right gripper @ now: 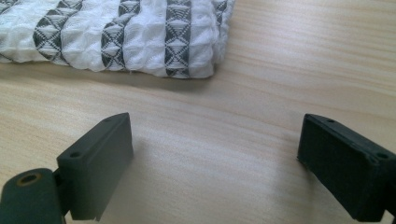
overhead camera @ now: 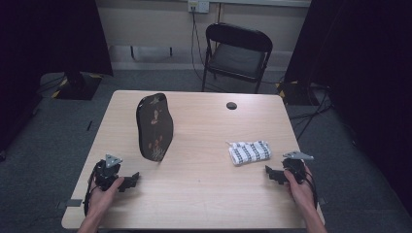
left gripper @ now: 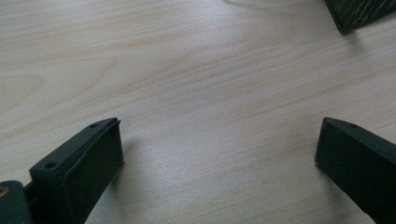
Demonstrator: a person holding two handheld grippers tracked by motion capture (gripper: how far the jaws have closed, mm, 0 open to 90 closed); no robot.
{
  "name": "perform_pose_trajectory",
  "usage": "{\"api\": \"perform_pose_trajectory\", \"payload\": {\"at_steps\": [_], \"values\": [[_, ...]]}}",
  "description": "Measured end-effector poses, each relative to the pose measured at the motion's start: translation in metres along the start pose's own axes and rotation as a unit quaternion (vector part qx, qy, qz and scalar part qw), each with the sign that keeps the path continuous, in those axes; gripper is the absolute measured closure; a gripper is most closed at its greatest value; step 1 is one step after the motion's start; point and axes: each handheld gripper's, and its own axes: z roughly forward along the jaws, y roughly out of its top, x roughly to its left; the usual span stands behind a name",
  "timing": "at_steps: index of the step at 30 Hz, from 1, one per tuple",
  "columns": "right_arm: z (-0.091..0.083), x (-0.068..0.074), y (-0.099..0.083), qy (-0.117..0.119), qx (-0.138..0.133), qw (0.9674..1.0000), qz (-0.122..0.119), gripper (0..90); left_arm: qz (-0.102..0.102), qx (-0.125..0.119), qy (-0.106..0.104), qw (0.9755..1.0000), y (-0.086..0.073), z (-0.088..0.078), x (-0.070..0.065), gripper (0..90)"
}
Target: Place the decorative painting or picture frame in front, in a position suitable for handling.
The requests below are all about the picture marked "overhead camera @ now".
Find white wall socket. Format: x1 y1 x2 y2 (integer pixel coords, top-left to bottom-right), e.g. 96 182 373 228
188 0 211 14

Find white black patterned cloth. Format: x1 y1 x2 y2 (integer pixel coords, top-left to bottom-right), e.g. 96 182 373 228
225 139 272 167

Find person's right hand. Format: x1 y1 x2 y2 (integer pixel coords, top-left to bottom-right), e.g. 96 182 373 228
283 166 318 212

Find hand-held gripper cable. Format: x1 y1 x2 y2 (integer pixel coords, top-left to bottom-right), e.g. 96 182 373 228
83 163 99 217
302 170 320 210

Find black stand base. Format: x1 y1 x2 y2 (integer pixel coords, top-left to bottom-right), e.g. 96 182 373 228
51 71 104 101
276 81 321 107

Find black folding chair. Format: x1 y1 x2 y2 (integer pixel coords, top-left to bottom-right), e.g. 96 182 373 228
201 21 274 95

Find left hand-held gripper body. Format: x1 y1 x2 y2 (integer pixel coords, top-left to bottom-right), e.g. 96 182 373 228
91 153 123 192

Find black wall cable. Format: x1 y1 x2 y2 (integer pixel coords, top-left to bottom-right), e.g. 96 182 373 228
189 7 209 83

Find person's left hand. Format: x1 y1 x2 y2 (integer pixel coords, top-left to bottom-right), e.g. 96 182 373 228
86 176 125 218

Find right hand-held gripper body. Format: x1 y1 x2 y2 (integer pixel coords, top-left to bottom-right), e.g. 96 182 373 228
281 150 315 185

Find right hand-held gripper cable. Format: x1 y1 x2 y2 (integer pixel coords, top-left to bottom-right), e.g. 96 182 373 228
302 170 320 210

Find left hand-held gripper cable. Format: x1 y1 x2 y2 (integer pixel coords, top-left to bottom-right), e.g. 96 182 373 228
83 163 99 217

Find black floor cables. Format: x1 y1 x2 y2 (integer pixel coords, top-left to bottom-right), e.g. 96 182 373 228
289 86 335 142

